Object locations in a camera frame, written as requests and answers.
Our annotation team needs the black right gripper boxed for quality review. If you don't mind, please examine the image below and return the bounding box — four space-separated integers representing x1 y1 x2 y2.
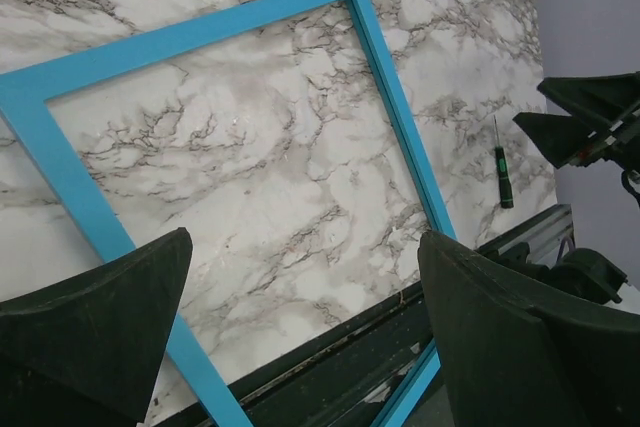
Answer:
514 72 639 182

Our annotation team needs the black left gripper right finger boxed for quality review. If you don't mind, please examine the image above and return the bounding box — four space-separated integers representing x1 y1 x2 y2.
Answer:
418 232 639 426

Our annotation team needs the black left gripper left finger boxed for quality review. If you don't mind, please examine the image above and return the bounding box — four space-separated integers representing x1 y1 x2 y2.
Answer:
1 228 193 426

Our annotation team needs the blue wooden picture frame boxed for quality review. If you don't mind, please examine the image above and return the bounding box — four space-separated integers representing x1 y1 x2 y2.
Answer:
1 0 454 426

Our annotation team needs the green black screwdriver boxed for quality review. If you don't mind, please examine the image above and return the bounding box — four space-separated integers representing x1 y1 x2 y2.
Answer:
494 118 514 209

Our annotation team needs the aluminium front rail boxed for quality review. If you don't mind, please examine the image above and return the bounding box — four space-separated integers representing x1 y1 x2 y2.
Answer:
477 204 574 267

